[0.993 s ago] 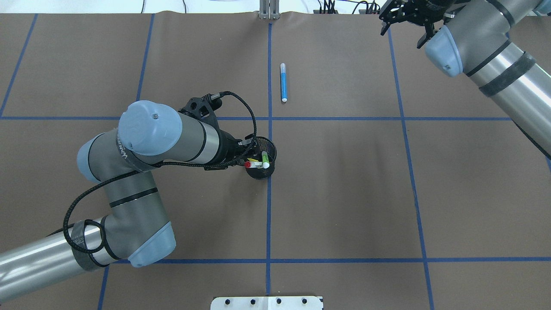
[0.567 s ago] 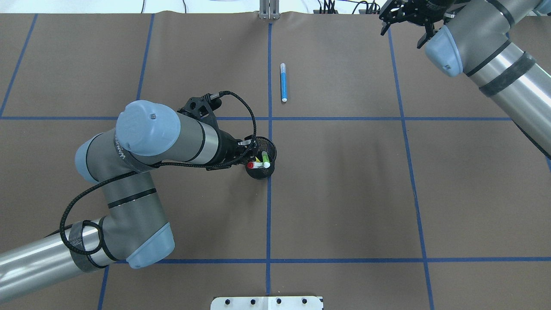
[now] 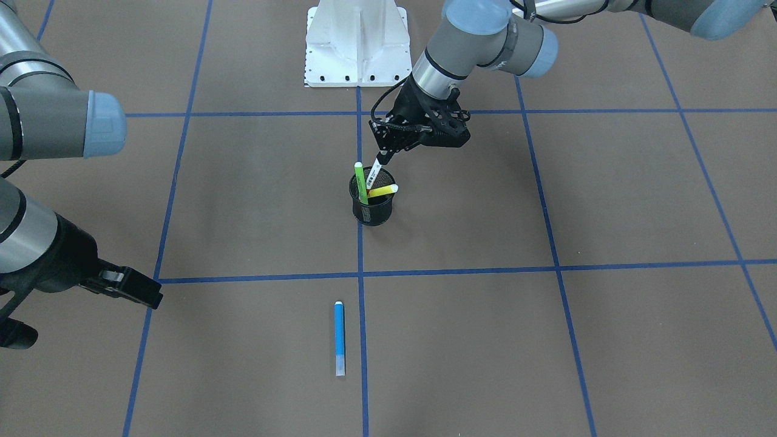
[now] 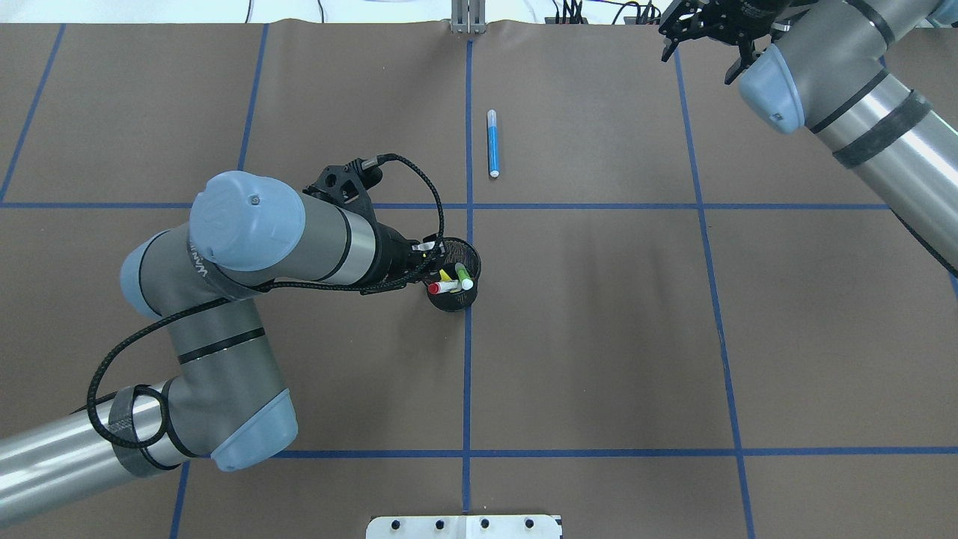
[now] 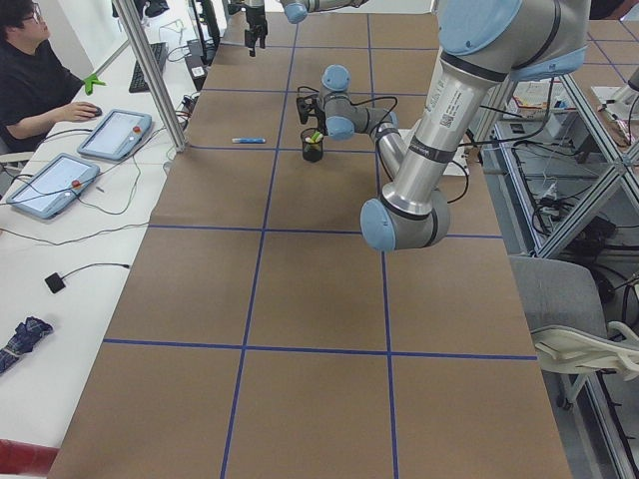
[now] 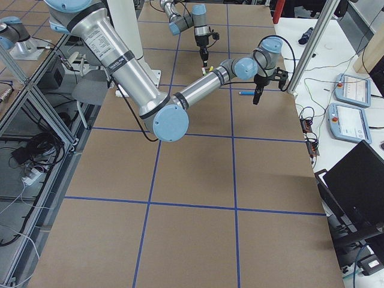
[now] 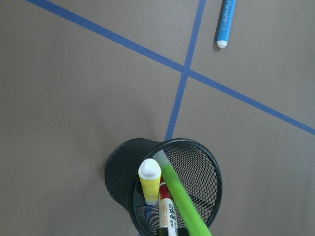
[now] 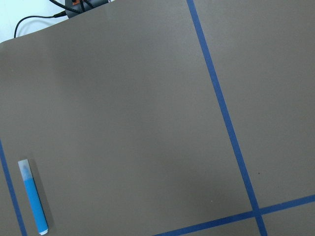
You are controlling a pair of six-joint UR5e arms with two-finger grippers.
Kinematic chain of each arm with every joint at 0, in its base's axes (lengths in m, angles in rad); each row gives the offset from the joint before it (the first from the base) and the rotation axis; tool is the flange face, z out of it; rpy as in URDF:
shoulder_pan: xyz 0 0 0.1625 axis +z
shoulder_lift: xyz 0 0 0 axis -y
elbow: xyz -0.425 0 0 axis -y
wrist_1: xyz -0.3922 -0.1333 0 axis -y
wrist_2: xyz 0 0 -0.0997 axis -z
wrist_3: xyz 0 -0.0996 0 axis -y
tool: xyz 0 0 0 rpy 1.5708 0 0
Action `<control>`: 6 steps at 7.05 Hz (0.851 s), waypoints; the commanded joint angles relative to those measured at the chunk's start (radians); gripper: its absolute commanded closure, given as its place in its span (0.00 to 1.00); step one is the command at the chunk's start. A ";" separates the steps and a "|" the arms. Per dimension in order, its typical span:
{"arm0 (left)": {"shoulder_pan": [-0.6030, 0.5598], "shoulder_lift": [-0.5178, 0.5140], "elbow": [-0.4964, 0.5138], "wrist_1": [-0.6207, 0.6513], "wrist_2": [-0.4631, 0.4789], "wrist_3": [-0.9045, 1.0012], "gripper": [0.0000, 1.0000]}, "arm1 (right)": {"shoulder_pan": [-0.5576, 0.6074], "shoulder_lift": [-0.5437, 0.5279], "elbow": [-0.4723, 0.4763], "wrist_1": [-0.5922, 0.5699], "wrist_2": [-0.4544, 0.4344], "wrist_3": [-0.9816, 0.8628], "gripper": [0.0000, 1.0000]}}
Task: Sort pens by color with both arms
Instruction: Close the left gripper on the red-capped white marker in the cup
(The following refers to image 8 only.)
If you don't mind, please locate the blue highlighter pen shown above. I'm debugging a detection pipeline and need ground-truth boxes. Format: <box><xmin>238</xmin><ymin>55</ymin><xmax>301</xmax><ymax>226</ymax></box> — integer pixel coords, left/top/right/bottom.
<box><xmin>18</xmin><ymin>159</ymin><xmax>49</xmax><ymax>236</ymax></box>

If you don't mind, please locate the near orange usb hub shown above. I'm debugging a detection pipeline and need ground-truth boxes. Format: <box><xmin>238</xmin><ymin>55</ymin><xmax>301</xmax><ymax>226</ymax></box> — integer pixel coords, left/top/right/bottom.
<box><xmin>64</xmin><ymin>0</ymin><xmax>112</xmax><ymax>18</ymax></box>

